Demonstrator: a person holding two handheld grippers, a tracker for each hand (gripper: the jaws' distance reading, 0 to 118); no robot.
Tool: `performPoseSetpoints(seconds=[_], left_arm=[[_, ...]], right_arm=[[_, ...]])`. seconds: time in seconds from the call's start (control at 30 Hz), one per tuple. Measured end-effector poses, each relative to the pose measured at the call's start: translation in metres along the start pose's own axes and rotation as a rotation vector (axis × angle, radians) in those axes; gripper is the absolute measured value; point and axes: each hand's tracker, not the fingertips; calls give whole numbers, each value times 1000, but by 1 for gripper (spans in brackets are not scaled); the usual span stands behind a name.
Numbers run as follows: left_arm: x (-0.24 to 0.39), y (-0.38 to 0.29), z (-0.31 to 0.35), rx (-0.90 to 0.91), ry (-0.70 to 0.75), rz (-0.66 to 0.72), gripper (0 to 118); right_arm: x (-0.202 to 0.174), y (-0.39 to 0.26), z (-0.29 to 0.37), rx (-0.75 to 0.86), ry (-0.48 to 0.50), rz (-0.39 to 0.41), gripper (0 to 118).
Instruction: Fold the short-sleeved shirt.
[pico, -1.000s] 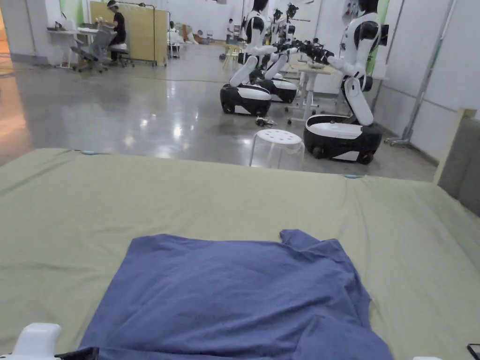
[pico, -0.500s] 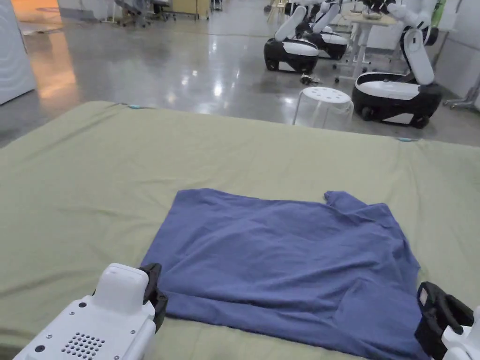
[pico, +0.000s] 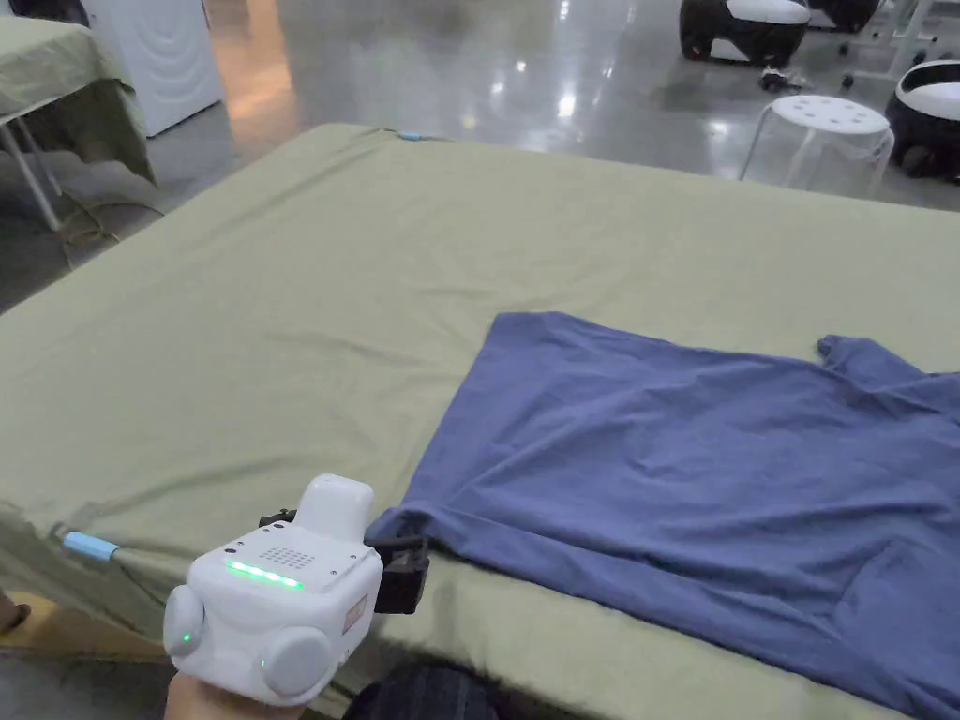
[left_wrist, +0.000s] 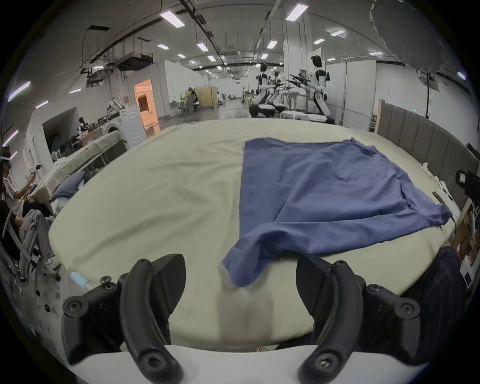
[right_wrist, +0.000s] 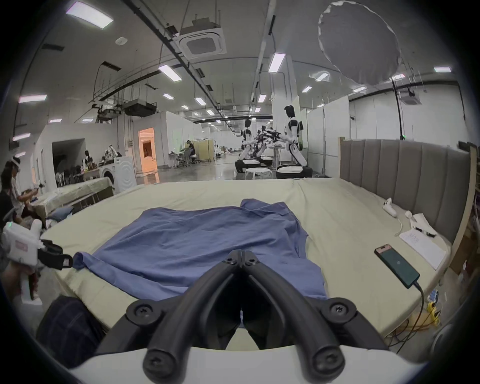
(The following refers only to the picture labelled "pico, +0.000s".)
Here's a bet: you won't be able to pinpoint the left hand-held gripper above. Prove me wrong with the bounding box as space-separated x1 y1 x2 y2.
163 473 432 707

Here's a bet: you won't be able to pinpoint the white round plastic stool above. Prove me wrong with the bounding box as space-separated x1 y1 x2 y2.
738 94 898 201

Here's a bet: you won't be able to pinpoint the person's legs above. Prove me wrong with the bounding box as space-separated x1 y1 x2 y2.
343 663 518 720

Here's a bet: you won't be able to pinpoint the table with pale green sheet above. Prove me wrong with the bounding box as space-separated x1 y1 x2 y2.
0 14 159 233

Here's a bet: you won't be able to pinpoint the blue shirt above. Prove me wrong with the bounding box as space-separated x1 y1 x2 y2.
381 310 960 720

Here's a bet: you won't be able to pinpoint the person's left hand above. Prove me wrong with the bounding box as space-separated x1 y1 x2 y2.
164 670 303 720

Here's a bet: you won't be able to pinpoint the yellow cable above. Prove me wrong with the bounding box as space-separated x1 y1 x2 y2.
58 190 168 252

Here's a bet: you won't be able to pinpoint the white washing machine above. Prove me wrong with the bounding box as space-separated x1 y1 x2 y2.
83 0 227 140

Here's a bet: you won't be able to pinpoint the black and white robot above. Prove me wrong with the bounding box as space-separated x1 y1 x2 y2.
883 59 960 186
678 0 813 68

